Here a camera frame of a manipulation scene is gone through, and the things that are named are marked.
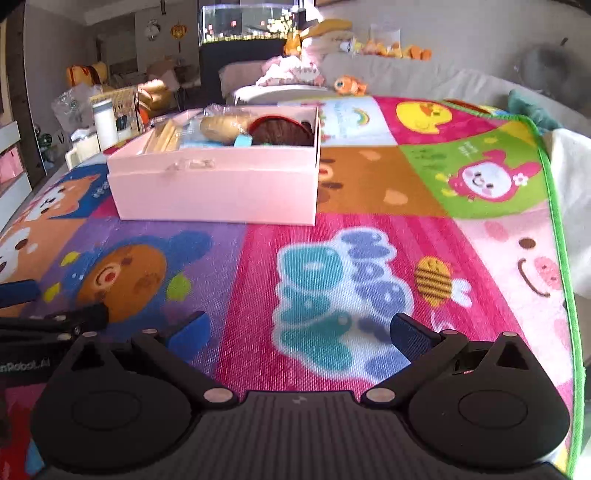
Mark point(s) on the white cylinder container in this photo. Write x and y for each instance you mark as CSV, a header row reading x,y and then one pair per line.
x,y
105,124

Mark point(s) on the white wall ornament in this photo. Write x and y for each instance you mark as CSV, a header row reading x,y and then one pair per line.
x,y
151,28

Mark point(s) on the yellow bear plush toy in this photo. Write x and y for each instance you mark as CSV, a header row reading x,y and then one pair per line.
x,y
85,74

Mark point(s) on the brown wicker holder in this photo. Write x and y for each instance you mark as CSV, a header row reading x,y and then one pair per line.
x,y
124,108

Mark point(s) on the pink storage bin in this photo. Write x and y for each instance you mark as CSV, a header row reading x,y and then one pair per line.
x,y
10,164

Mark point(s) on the white blanket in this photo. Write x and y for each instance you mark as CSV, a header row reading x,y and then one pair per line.
x,y
575,207

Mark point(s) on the brown round plush toy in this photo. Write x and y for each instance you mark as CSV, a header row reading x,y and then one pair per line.
x,y
281,133

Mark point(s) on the wooden sticks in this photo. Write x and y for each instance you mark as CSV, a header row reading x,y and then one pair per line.
x,y
162,137

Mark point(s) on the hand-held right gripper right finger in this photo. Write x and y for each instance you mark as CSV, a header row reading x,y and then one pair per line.
x,y
411,339

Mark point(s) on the blue and white booklet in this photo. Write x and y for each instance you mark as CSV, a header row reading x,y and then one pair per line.
x,y
203,142

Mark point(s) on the clear plastic bag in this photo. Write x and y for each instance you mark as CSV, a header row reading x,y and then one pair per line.
x,y
71,108

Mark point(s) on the pink cardboard box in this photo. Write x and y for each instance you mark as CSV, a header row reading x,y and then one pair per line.
x,y
212,189

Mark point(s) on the yellow duck plush toy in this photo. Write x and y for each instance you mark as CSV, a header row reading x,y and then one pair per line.
x,y
323,34

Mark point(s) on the colourful cartoon play mat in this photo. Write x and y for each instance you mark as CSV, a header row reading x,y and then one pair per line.
x,y
369,194

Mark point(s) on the beige sofa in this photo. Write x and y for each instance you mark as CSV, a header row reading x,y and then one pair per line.
x,y
461,46

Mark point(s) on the row of orange plush toys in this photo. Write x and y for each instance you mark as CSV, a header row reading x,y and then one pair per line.
x,y
397,50

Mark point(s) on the tan bread toy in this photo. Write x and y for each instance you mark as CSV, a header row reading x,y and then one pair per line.
x,y
224,128

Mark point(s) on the glass fish tank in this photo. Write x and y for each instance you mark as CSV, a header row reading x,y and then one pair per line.
x,y
251,23

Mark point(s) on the black fish tank stand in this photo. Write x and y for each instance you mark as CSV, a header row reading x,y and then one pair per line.
x,y
212,74

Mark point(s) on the white television cabinet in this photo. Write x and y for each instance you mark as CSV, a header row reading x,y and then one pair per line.
x,y
11,184

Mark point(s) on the dark green cloth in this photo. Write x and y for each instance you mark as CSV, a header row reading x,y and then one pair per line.
x,y
531,110

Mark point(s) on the clear plastic box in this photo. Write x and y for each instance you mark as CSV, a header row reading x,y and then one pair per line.
x,y
385,33

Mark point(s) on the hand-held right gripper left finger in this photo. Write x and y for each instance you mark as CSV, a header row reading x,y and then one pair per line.
x,y
187,334

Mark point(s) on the orange wall ornament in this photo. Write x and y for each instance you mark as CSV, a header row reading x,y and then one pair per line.
x,y
178,31

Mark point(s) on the grey round cushion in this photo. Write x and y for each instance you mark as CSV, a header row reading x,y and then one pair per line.
x,y
547,67

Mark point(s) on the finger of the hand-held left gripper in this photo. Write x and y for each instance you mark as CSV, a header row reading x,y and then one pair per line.
x,y
18,293
69,318

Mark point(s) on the orange fish plush toy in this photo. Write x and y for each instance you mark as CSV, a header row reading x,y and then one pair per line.
x,y
350,86

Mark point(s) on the pink doll clothing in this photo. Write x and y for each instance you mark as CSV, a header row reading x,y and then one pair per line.
x,y
291,71

